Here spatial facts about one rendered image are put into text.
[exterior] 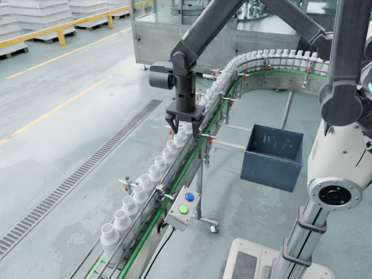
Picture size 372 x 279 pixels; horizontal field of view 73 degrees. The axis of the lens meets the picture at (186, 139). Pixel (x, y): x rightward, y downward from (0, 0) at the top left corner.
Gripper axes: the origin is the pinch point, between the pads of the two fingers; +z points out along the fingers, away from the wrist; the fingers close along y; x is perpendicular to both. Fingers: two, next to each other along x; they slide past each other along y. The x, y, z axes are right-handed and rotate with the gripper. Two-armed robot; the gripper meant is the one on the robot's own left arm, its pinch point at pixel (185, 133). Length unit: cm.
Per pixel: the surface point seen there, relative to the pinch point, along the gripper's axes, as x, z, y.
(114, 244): -27.5, 28.5, -13.2
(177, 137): 28.7, 25.0, -16.2
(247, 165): 56, 55, 16
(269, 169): 56, 53, 29
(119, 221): -21.8, 24.5, -14.4
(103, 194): 61, 139, -111
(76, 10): 565, 86, -573
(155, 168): 5.2, 24.6, -15.6
